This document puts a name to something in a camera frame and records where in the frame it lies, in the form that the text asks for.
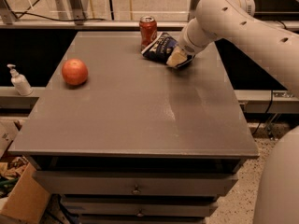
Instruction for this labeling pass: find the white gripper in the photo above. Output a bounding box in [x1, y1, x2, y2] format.
[166, 19, 215, 67]

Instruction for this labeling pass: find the blue chip bag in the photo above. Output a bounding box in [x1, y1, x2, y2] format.
[141, 32, 193, 68]

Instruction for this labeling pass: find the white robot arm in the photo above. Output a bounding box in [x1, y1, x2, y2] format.
[167, 0, 299, 224]

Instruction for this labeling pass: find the red coke can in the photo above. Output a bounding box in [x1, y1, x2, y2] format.
[139, 16, 157, 49]

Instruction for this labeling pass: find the red apple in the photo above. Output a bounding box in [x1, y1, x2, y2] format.
[62, 59, 88, 86]

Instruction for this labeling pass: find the white pump dispenser bottle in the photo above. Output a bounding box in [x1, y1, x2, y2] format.
[7, 64, 33, 96]

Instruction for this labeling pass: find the top grey drawer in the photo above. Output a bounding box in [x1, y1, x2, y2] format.
[33, 171, 238, 197]

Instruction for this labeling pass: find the grey drawer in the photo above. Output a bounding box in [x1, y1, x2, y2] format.
[33, 171, 238, 197]
[62, 196, 218, 217]
[78, 216, 206, 224]

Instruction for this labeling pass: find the middle grey drawer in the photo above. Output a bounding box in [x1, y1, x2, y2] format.
[62, 196, 218, 217]

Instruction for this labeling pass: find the bottom grey drawer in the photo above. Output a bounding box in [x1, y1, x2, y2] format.
[78, 216, 206, 224]

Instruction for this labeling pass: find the cardboard box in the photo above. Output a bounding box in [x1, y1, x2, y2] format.
[0, 164, 50, 224]

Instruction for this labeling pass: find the black cable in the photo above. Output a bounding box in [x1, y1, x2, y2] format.
[12, 11, 107, 22]

